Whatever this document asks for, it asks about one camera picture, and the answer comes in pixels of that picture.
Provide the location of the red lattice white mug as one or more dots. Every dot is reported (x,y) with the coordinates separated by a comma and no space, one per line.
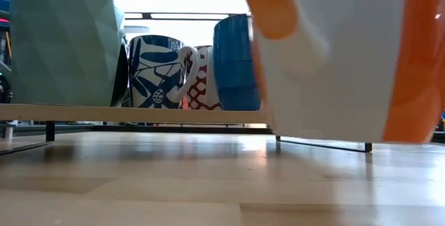
(200,90)

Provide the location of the blue floral white mug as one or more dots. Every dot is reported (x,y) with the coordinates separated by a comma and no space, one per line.
(153,80)

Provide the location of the black mug red interior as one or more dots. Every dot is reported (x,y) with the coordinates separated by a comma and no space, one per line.
(121,80)

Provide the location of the wooden shelf black frame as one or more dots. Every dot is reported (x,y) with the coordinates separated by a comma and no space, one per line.
(104,113)

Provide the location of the green faceted mug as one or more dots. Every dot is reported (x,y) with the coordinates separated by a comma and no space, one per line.
(62,45)

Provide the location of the long ceiling light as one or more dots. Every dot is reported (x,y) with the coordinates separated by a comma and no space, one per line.
(187,16)

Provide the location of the computer monitor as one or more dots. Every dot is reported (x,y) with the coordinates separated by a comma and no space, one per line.
(3,10)

